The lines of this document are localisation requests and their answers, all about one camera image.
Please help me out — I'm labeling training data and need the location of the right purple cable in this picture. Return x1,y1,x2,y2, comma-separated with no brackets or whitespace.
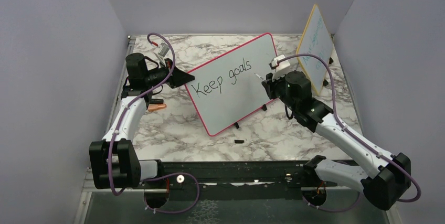
271,54,422,214

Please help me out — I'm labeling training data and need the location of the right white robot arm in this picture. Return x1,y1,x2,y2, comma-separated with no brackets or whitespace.
261,71,411,210

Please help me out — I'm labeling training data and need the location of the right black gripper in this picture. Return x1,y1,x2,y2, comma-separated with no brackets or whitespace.
262,69,298,112

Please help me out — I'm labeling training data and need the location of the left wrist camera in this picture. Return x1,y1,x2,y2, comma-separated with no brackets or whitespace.
152,42,170,67

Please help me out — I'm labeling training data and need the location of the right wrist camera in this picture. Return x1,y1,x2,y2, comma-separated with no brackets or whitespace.
270,55,292,81

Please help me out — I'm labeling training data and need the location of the pink framed whiteboard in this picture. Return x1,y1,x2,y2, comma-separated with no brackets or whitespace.
185,33,277,136

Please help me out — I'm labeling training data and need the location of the aluminium frame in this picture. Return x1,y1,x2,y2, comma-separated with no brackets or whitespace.
73,35,137,223

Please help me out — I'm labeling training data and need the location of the black mounting rail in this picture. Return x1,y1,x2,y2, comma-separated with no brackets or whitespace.
140,161,335,201

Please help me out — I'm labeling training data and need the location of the white whiteboard marker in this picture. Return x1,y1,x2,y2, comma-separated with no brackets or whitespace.
254,73,264,81

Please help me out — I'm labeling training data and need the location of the yellow framed whiteboard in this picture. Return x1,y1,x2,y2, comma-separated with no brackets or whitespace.
296,4,334,95

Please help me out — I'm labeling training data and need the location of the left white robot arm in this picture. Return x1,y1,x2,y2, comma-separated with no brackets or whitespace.
89,53,195,190

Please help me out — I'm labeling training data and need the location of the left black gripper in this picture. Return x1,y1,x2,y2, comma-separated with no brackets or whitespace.
145,58,195,89

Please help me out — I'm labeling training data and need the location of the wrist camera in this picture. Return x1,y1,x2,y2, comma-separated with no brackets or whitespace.
270,55,292,81
152,42,170,67

